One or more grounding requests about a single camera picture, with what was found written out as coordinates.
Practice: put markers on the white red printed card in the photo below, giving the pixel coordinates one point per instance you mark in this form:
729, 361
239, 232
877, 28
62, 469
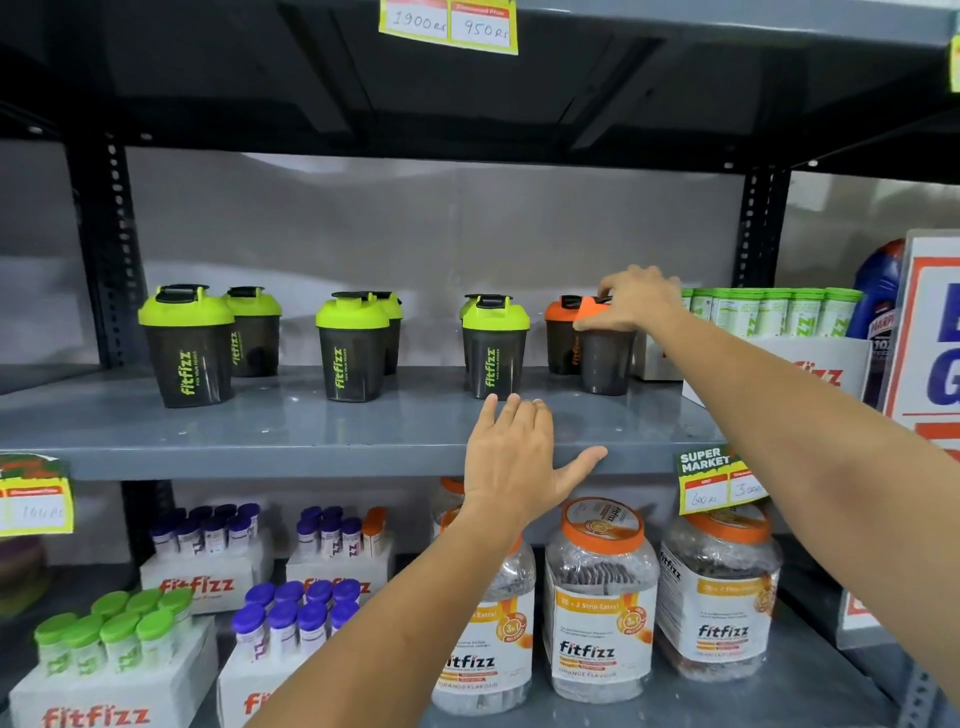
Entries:
862, 619

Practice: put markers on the orange lid dark shaker bottle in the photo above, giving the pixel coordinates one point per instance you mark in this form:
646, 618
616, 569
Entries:
561, 337
606, 360

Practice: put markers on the person's right forearm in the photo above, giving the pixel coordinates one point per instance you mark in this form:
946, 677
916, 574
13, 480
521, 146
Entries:
817, 457

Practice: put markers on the dark metal shelf rack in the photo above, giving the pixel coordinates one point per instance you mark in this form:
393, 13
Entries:
300, 435

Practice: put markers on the person's left forearm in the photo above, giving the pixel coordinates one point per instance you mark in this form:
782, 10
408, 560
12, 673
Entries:
390, 630

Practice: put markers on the person's left middle finger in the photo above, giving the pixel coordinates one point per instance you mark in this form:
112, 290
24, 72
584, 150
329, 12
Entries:
530, 421

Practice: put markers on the person's right hand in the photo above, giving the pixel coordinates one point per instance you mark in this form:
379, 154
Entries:
643, 300

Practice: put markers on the person's left hand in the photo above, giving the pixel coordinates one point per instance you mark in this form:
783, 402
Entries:
506, 472

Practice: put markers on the orange capped tube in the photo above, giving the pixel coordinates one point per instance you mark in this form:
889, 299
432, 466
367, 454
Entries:
374, 529

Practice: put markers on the person's right thumb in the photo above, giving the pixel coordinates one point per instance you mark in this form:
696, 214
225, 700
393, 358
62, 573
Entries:
598, 319

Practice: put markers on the person's left thumb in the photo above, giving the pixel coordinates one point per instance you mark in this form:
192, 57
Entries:
581, 466

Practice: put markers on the clear jar with orange lid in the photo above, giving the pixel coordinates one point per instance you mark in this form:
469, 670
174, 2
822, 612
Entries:
720, 592
600, 607
487, 660
448, 502

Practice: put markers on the green lid dark shaker bottle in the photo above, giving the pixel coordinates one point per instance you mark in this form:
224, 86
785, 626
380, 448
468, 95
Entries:
495, 352
187, 352
352, 352
255, 337
394, 330
466, 307

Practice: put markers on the group of purple capped tubes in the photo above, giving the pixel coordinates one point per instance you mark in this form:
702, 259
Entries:
330, 529
292, 615
202, 529

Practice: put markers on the group of green capped tubes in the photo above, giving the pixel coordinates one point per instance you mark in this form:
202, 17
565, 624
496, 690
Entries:
112, 630

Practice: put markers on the white red blue sign board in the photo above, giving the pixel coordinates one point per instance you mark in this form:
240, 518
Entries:
926, 337

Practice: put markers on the white display box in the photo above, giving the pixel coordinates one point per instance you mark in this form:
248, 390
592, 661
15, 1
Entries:
337, 574
817, 360
210, 581
112, 697
251, 690

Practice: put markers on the person's left little finger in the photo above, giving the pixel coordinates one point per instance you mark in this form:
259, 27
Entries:
484, 421

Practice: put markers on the green yellow price tag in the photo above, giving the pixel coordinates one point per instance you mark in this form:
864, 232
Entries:
720, 480

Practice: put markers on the blue cleaner bottle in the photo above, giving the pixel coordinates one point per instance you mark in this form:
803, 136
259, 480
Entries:
876, 292

